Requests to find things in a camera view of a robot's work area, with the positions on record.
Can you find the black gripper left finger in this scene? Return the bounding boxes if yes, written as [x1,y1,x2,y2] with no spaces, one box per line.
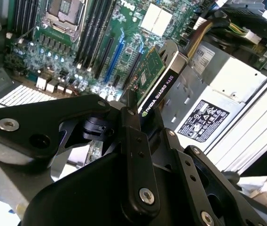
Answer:
[0,89,160,214]

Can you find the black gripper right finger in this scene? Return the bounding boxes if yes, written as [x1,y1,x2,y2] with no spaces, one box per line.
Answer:
[145,110,267,226]

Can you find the green black graphics card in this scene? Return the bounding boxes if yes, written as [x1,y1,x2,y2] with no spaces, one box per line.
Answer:
[124,40,190,123]

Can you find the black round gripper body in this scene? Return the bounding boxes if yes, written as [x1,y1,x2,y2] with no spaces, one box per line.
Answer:
[22,150,195,226]

